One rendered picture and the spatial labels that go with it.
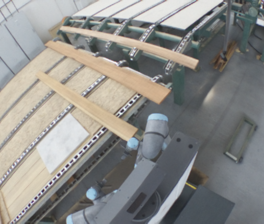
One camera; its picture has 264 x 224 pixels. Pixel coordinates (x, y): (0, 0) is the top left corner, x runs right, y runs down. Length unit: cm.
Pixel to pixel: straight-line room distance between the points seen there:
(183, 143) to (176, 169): 6
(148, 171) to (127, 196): 5
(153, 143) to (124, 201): 62
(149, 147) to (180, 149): 51
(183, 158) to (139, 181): 13
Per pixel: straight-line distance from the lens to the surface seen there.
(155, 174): 24
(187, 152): 34
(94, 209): 85
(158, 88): 169
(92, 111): 175
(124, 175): 225
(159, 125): 86
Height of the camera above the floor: 211
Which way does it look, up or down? 52 degrees down
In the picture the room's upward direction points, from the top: 24 degrees counter-clockwise
